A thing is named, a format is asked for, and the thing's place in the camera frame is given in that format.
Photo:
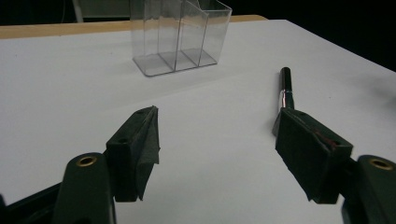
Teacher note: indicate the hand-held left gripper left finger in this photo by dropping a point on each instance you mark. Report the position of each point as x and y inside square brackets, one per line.
[130, 155]

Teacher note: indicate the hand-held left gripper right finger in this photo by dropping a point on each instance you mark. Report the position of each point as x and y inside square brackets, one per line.
[311, 155]

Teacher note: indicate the clear acrylic organizer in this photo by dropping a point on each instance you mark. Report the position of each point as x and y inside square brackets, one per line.
[174, 59]

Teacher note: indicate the white table board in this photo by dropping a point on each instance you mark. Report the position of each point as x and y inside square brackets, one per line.
[218, 140]

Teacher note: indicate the white desk frame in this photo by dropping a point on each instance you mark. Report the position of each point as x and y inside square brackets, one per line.
[78, 12]

